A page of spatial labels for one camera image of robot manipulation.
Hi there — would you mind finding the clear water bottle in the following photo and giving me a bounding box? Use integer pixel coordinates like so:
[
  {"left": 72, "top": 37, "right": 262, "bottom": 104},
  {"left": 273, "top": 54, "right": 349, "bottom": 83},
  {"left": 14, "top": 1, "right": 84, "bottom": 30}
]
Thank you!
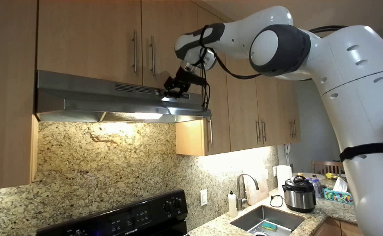
[{"left": 309, "top": 174, "right": 324, "bottom": 199}]

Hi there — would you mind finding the stainless steel sink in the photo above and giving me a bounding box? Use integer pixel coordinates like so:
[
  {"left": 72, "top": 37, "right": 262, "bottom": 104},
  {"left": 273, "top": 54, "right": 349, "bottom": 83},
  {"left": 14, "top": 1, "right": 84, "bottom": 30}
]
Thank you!
[{"left": 229, "top": 203, "right": 305, "bottom": 235}]

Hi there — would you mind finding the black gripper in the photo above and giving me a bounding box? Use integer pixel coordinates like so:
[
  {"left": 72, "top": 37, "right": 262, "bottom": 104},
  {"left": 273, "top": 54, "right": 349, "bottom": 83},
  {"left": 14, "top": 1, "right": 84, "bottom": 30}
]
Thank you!
[{"left": 162, "top": 66, "right": 198, "bottom": 100}]

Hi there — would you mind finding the white paper towel roll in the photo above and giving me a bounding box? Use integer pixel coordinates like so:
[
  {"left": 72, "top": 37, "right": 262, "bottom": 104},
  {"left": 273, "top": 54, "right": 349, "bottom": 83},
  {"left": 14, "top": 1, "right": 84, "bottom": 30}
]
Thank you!
[{"left": 274, "top": 164, "right": 294, "bottom": 190}]

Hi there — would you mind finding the silver electric pressure cooker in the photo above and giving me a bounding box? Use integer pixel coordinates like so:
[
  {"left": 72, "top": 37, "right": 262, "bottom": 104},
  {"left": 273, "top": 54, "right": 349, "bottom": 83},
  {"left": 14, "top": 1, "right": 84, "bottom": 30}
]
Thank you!
[{"left": 282, "top": 173, "right": 317, "bottom": 214}]

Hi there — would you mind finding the metal kitchen faucet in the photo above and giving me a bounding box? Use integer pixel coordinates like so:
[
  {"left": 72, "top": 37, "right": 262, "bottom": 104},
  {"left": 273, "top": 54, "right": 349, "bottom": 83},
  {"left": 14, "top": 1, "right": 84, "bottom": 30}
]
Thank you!
[{"left": 236, "top": 172, "right": 261, "bottom": 213}]

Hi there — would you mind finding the black cooker power cord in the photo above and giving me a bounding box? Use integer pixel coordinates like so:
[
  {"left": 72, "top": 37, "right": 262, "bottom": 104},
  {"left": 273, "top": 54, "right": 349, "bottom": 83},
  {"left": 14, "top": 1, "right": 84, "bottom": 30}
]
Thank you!
[{"left": 269, "top": 194, "right": 284, "bottom": 209}]

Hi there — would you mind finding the black stove control panel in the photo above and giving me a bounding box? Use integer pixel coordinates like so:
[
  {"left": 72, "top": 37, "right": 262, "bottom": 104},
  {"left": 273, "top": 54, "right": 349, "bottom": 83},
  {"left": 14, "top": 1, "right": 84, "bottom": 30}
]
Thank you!
[{"left": 35, "top": 189, "right": 189, "bottom": 236}]

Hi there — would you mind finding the stainless steel range hood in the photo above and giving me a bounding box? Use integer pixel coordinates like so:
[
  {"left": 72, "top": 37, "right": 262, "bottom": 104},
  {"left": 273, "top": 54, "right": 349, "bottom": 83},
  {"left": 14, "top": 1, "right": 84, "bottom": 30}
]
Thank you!
[{"left": 32, "top": 70, "right": 212, "bottom": 125}]

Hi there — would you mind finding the tall wooden side cabinet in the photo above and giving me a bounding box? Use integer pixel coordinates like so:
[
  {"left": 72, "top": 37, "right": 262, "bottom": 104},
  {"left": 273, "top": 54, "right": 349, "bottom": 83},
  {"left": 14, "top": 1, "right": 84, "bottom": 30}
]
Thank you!
[{"left": 0, "top": 0, "right": 39, "bottom": 193}]

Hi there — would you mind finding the wooden cabinet over hood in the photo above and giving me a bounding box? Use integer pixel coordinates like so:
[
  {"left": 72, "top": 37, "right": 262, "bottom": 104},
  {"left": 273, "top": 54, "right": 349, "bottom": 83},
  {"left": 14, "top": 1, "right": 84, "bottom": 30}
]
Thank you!
[{"left": 36, "top": 0, "right": 210, "bottom": 91}]

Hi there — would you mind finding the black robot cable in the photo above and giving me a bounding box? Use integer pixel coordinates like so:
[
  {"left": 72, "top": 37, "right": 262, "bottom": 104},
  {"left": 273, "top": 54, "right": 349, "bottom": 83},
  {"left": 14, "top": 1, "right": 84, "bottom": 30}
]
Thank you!
[{"left": 196, "top": 24, "right": 347, "bottom": 110}]

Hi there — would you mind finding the green and yellow sponge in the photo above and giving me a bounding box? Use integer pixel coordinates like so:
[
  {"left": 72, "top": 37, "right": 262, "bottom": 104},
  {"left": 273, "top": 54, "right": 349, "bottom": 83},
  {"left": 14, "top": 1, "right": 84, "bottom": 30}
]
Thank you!
[{"left": 261, "top": 220, "right": 280, "bottom": 233}]

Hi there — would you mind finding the teal tissue box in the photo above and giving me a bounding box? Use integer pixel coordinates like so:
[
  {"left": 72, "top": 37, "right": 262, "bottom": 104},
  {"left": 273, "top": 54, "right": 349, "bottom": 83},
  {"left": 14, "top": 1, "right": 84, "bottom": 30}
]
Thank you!
[{"left": 321, "top": 176, "right": 354, "bottom": 206}]

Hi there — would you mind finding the long wooden wall cabinet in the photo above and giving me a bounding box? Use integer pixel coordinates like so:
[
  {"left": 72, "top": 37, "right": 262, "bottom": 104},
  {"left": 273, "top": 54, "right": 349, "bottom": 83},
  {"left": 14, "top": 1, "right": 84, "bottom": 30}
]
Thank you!
[{"left": 174, "top": 0, "right": 301, "bottom": 157}]

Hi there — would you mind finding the white soap bottle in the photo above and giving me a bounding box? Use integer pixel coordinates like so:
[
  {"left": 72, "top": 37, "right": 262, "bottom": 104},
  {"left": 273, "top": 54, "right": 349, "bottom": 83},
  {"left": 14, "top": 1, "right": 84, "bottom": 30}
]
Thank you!
[{"left": 227, "top": 189, "right": 238, "bottom": 216}]

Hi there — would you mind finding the wooden chair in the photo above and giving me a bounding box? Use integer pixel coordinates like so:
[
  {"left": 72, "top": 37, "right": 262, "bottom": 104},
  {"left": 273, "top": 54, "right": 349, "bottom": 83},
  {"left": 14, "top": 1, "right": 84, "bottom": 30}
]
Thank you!
[{"left": 311, "top": 160, "right": 346, "bottom": 177}]

